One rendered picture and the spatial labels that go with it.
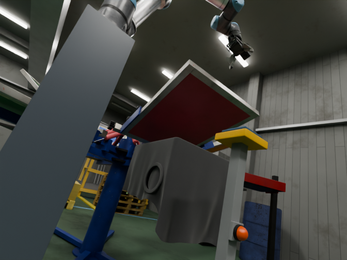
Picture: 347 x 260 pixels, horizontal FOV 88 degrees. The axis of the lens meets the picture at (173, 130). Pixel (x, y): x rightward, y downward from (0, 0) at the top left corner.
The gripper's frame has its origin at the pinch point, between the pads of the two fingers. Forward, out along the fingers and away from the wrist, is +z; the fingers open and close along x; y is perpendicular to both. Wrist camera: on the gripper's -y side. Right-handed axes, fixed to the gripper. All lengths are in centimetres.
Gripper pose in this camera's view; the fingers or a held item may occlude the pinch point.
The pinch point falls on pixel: (241, 62)
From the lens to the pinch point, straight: 115.0
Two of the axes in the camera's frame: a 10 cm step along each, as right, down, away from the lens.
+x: 6.0, -4.1, -6.9
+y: -8.0, -3.8, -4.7
